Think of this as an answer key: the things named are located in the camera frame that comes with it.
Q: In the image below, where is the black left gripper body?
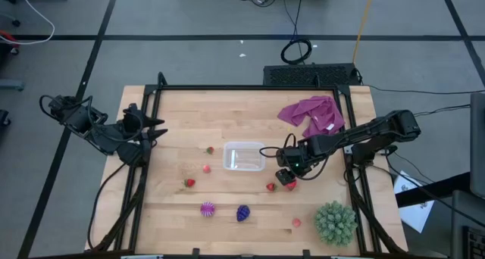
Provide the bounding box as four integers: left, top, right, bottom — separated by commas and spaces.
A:
120, 102, 149, 141

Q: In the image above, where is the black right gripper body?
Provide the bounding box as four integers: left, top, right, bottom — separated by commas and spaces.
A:
275, 167, 297, 187

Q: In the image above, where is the purple grape bunch toy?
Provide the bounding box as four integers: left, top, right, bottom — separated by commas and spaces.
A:
236, 204, 252, 223

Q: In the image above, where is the clear plastic tupperware container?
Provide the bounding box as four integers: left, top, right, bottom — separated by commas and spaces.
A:
222, 140, 267, 173

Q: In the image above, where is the green spiky artificial plant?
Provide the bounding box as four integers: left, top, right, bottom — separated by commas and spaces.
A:
313, 200, 359, 248

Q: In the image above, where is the magenta cloth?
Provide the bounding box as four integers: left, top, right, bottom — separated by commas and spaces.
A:
277, 95, 346, 139

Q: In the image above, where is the black computer case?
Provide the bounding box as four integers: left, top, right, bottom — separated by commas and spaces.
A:
262, 62, 361, 87

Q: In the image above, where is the white paper sheet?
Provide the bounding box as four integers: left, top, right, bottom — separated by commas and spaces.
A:
393, 170, 436, 234

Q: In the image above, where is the black side desk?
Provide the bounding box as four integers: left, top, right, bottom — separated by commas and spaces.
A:
396, 171, 471, 209

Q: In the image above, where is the red floor item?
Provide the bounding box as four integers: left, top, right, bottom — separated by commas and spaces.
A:
0, 30, 20, 50

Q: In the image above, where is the grey side desk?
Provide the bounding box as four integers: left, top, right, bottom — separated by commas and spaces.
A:
449, 189, 485, 259

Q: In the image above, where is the grey monitor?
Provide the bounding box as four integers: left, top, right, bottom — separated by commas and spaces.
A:
469, 92, 485, 199

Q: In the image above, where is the black keyboard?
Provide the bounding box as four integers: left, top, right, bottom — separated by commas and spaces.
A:
462, 225, 485, 259

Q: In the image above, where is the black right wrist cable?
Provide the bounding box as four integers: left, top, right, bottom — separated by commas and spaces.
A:
258, 133, 297, 158

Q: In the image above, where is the black aluminium table frame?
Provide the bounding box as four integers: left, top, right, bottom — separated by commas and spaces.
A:
85, 71, 409, 259

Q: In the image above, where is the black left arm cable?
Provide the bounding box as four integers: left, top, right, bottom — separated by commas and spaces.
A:
86, 162, 128, 251

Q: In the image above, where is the coiled black cable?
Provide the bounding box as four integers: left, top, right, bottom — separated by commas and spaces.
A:
280, 37, 313, 66

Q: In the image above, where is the white floor cable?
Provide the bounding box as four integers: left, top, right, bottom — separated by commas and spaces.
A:
0, 0, 56, 46

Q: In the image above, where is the thin black floor cable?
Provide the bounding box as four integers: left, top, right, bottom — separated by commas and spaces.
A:
365, 83, 485, 96
412, 104, 471, 118

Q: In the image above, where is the straight black floor cable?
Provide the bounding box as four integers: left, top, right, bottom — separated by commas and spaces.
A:
282, 0, 305, 40

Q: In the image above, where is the yellow floor cable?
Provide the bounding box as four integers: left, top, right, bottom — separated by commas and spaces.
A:
352, 0, 377, 65

